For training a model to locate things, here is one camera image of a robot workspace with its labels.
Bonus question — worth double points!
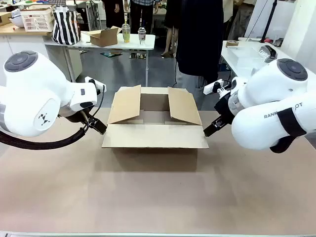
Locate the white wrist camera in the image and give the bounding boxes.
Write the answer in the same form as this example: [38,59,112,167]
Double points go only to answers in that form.
[85,77,107,94]
[203,79,232,99]

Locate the white folding table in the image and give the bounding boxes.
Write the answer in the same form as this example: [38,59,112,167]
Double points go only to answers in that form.
[44,32,156,87]

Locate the thin black camera cable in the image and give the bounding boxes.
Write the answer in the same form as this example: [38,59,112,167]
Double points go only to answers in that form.
[85,83,108,129]

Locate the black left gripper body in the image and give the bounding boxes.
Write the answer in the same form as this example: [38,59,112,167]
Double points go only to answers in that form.
[64,110,93,126]

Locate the flat brown cardboard box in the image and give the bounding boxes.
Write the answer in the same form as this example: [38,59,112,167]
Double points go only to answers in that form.
[0,11,13,27]

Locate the small open cardboard box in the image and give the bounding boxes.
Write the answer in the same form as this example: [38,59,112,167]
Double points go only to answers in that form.
[81,26,123,47]

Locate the large brown cardboard box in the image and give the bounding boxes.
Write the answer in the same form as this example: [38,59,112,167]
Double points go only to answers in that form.
[101,84,210,150]

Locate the white plastic basket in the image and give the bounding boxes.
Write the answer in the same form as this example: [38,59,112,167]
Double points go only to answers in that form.
[20,5,55,33]

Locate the bystander in plaid shirt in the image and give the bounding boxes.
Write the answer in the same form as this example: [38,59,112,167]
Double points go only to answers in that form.
[129,0,156,35]

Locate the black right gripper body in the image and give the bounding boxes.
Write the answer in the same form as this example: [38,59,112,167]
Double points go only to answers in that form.
[213,94,234,123]

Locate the clear empty plastic cup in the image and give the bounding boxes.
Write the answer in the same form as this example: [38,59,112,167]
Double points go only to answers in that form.
[137,26,147,46]

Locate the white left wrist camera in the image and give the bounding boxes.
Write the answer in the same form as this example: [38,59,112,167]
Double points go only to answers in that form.
[85,77,107,94]

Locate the black strap on arm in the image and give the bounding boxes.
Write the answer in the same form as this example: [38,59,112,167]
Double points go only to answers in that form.
[277,107,308,138]

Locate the black white striped bag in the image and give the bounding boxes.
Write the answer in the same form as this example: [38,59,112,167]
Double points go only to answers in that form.
[51,6,81,46]

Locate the bystander in black clothes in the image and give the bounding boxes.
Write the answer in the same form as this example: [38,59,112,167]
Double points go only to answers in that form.
[102,0,129,29]

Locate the thick black cable sleeve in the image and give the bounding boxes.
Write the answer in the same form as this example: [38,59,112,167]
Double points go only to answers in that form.
[0,124,91,151]

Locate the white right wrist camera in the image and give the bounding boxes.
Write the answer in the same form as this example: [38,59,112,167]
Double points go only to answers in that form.
[203,79,232,99]

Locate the clear plastic bin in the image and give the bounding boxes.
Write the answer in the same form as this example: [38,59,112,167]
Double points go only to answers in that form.
[227,46,270,75]

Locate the white cabinet with wood top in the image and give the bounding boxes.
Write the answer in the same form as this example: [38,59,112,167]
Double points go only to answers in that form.
[0,23,83,87]

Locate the black pouch with white letters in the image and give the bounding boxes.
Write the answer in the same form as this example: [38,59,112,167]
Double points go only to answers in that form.
[259,45,278,64]

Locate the black tripod pole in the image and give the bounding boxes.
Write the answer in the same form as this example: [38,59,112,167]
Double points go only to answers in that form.
[261,0,280,42]

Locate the bystander in beige skirt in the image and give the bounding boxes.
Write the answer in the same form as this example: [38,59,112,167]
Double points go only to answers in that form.
[223,0,255,41]

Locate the person in navy sweatshirt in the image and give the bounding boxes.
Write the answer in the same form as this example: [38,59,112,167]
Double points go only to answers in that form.
[175,0,225,111]

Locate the plastic cup with green drink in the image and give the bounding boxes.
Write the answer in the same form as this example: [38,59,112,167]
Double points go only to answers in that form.
[121,13,132,43]

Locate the white side table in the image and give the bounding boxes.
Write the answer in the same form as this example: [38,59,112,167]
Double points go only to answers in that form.
[219,39,284,79]

